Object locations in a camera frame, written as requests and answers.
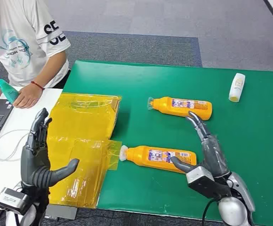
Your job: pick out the flat grey plate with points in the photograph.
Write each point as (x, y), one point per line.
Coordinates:
(63, 212)

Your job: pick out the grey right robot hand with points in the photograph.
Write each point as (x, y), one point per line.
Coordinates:
(212, 154)

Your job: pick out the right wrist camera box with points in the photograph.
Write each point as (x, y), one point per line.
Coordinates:
(204, 184)

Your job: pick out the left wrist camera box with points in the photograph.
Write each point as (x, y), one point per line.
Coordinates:
(11, 199)

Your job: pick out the teal bottle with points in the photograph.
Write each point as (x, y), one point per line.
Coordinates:
(8, 90)

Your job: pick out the person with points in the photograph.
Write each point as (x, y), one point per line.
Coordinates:
(16, 40)

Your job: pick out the yellow plastic wrapped box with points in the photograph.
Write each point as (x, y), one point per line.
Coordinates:
(80, 124)

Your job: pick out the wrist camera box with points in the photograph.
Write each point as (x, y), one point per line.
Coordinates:
(204, 184)
(11, 199)

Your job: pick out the orange detergent bottle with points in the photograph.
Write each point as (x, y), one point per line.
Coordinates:
(139, 156)
(164, 106)

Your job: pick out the green table mat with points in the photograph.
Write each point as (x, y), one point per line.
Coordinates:
(164, 78)

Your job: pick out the person's left forearm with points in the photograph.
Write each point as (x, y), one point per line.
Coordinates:
(53, 67)

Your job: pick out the small white lotion bottle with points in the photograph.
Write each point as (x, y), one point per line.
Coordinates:
(237, 87)

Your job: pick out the person's left hand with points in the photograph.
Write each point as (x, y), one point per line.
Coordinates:
(26, 96)

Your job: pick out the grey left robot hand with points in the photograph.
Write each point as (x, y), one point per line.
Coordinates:
(34, 162)

